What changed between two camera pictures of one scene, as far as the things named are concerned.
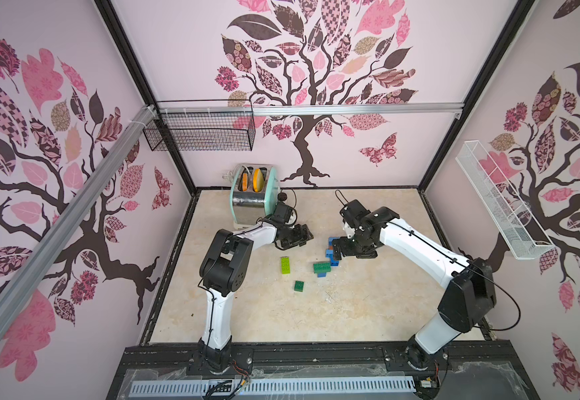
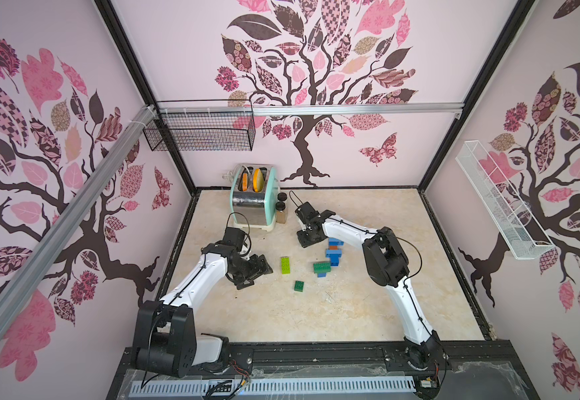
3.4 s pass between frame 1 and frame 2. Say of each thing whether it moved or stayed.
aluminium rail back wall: stayed
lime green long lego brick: stayed
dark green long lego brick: stayed
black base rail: stayed
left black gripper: moved
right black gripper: moved
